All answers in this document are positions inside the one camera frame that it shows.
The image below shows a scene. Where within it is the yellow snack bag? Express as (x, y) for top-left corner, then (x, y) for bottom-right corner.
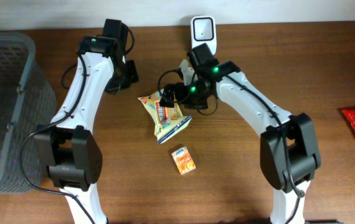
(138, 91), (192, 144)

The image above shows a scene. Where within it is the orange tissue pack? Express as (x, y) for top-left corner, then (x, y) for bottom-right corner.
(171, 146), (196, 175)

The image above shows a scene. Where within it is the grey plastic basket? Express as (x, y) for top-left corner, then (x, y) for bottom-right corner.
(0, 32), (57, 194)

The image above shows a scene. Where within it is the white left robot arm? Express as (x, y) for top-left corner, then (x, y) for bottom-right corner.
(19, 19), (139, 223)

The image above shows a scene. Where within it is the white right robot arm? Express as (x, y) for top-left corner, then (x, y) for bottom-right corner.
(157, 44), (321, 223)

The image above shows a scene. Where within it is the white barcode scanner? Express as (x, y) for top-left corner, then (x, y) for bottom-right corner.
(190, 16), (217, 55)

